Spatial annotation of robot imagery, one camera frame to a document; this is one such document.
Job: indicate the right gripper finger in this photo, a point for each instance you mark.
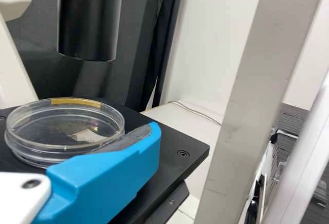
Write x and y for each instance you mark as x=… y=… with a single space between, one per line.
x=102 y=177

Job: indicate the white pipette stand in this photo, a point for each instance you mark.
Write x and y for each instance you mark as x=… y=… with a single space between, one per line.
x=298 y=183

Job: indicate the petri dish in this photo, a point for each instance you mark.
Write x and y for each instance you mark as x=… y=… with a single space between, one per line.
x=64 y=131

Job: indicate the cream microscope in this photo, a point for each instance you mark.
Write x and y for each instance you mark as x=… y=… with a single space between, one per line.
x=185 y=141

